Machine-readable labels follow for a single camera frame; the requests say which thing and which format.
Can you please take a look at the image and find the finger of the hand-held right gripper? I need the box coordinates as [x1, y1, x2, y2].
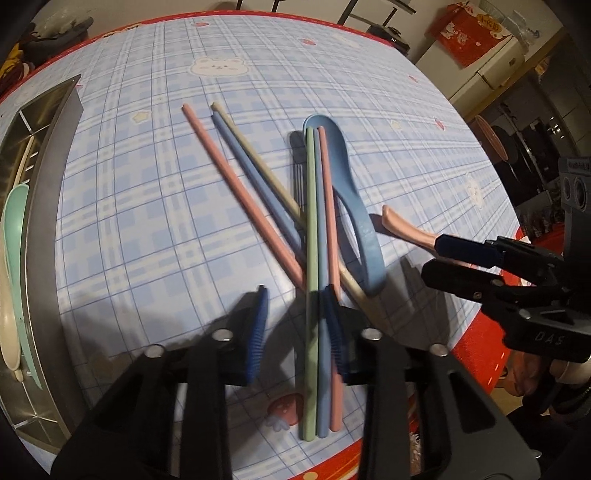
[420, 258, 509, 305]
[436, 233, 509, 271]

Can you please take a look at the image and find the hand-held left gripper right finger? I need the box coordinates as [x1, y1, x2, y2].
[323, 286, 541, 480]

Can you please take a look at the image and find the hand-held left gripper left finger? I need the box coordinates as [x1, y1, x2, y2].
[51, 285, 271, 480]

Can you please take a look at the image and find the pink spoon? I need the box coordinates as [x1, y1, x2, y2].
[381, 204, 472, 268]

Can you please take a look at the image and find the blue spoon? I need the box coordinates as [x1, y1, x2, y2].
[302, 114, 389, 298]

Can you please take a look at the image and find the green chopstick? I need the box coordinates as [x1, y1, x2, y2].
[299, 127, 320, 441]

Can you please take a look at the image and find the pink chopstick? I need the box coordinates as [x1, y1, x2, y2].
[181, 103, 308, 288]
[318, 126, 345, 432]

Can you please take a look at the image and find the blue chopstick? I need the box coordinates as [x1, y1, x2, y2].
[314, 128, 331, 439]
[211, 112, 308, 252]

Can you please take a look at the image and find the beige chopstick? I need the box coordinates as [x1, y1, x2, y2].
[211, 102, 386, 330]
[16, 136, 36, 185]

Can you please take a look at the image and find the stainless steel utensil tray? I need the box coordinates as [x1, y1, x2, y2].
[0, 74, 86, 444]

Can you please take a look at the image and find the beige spoon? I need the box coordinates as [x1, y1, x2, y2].
[0, 258, 26, 383]

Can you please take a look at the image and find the green spoon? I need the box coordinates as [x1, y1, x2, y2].
[0, 185, 33, 370]

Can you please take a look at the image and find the person's right hand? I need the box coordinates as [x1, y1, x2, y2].
[505, 353, 589, 398]

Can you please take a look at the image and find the brown trash bin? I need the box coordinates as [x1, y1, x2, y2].
[471, 114, 509, 163]

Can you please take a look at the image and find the dark cabinet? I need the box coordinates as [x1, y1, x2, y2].
[489, 37, 591, 217]

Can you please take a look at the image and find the white refrigerator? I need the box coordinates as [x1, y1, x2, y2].
[413, 28, 527, 109]

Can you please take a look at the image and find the black metal rack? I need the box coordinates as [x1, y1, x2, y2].
[335, 0, 419, 28]

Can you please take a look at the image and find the white plastic bag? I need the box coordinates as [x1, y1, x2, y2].
[34, 7, 93, 40]

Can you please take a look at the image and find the yellow clothing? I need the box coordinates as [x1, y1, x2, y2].
[0, 44, 24, 78]

